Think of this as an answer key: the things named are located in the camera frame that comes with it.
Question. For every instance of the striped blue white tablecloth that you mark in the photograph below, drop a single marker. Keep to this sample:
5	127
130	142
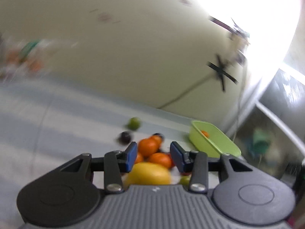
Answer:
46	122

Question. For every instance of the dark purple plum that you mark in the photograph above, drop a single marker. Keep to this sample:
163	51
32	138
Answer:
125	138

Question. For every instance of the white power strip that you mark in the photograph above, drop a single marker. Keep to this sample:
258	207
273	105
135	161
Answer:
240	42

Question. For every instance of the large yellow lemon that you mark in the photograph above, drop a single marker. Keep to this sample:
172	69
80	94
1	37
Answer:
146	173

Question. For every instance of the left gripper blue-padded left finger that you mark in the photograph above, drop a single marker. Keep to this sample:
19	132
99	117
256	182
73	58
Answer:
72	192

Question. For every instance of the window frame with glass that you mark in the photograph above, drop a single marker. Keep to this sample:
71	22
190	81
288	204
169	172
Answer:
270	130

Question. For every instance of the green plastic basket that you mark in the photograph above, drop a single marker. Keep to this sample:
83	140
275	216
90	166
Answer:
207	138

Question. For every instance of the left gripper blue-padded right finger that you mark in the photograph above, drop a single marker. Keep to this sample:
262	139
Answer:
238	190

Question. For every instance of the green lime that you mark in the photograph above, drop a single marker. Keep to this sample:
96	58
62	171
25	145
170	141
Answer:
134	124

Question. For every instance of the orange mandarin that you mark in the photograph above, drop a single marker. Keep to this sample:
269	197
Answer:
161	159
147	147

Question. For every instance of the black tape cross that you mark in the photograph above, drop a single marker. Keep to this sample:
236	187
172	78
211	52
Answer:
220	69

